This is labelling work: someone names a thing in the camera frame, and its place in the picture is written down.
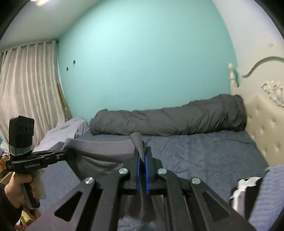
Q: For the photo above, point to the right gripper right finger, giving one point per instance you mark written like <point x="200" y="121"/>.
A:
<point x="190" y="204"/>

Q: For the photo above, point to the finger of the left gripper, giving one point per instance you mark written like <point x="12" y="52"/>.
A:
<point x="54" y="158"/>
<point x="50" y="152"/>

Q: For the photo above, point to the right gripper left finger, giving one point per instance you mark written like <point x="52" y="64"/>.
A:
<point x="93" y="205"/>

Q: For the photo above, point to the grey garment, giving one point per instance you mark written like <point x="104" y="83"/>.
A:
<point x="106" y="155"/>

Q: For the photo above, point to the person's left forearm sleeve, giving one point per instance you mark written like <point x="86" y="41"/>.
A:
<point x="10" y="215"/>

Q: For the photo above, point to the stack of folded clothes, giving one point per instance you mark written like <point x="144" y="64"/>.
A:
<point x="243" y="196"/>

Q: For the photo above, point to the person's left hand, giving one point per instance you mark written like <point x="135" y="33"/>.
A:
<point x="14" y="191"/>

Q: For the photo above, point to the light grey cloth bedside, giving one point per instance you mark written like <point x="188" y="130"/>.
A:
<point x="55" y="138"/>

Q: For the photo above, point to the beige striped curtain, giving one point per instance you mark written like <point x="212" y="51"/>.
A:
<point x="29" y="77"/>

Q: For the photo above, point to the dark grey rolled duvet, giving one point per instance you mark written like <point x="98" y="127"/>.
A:
<point x="222" y="112"/>

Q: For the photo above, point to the cream tufted headboard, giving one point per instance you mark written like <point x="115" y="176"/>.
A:
<point x="260" y="84"/>

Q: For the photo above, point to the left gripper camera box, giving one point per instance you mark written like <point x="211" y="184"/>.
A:
<point x="21" y="132"/>

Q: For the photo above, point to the wooden stick by wall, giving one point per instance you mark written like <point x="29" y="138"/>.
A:
<point x="66" y="109"/>

